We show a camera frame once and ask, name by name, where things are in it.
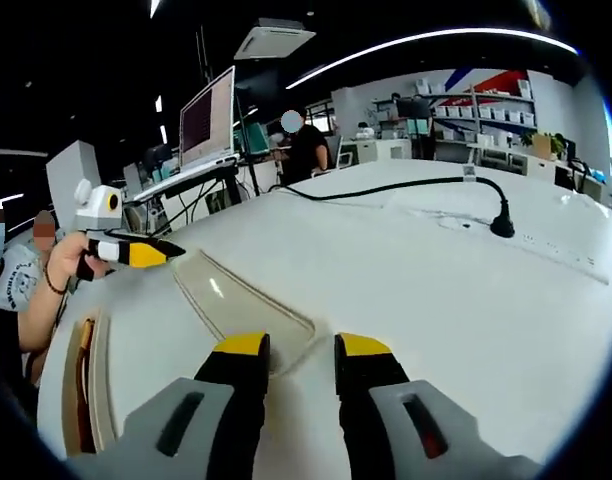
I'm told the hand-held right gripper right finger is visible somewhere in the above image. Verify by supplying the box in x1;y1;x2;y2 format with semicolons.
334;332;542;480

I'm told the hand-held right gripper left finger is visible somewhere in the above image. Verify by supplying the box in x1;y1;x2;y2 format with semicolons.
123;330;272;480

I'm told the wooden utensil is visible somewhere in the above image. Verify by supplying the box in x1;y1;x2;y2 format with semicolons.
75;317;96;441

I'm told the person's left hand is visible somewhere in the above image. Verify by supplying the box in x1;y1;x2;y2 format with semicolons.
48;232;116;296

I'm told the white partition panel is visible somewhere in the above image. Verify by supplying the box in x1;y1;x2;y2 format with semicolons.
45;139;104;232

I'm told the laptop stand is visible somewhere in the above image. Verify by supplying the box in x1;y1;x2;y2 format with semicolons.
128;158;247;211

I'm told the white laptop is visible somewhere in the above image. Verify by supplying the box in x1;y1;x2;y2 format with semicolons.
178;64;241;175

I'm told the teal board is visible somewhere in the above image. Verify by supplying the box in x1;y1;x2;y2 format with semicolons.
239;121;271;157

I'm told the person's black shirt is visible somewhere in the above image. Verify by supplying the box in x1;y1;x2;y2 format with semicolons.
0;305;26;386

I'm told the white chair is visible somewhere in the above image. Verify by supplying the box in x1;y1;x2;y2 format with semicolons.
335;134;360;169

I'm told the ceiling air conditioner unit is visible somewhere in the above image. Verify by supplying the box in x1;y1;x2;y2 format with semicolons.
234;17;318;62

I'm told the white cabinet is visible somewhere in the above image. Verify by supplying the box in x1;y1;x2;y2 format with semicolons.
358;138;413;164

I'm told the black monitor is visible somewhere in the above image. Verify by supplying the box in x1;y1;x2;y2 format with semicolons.
395;96;433;140

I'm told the wooden planter box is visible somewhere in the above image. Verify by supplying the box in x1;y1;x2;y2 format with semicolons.
530;132;567;161

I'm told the black office chair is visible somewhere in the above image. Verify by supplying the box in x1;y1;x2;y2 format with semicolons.
565;142;595;192

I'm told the shelf with white boxes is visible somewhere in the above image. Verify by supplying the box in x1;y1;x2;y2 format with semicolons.
420;79;537;149

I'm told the dark beaded bracelet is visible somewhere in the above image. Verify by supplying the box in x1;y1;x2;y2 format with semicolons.
41;263;71;296

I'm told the black cable with plug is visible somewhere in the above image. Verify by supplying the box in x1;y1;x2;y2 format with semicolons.
269;175;517;240

